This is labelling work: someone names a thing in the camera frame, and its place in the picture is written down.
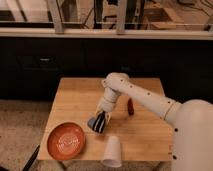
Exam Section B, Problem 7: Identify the wooden table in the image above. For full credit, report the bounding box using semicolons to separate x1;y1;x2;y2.
38;78;172;161

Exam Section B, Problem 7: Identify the red chili pepper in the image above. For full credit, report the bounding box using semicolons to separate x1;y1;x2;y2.
127;98;134;116

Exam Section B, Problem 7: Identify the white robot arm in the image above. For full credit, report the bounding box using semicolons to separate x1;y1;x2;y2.
88;72;213;171

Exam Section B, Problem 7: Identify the black cabinet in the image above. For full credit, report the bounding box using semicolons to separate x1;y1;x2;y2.
0;37;213;103

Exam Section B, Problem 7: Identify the orange patterned bowl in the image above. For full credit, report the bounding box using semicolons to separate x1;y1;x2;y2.
47;122;86;161

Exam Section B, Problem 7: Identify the blue eraser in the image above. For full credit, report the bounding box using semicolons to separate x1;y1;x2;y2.
87;117;95;129

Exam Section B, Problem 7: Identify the white paper cup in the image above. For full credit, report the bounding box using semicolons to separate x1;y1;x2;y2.
101;136;122;168

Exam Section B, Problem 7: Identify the white and tan gripper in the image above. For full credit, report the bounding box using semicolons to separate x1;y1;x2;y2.
92;109;111;133

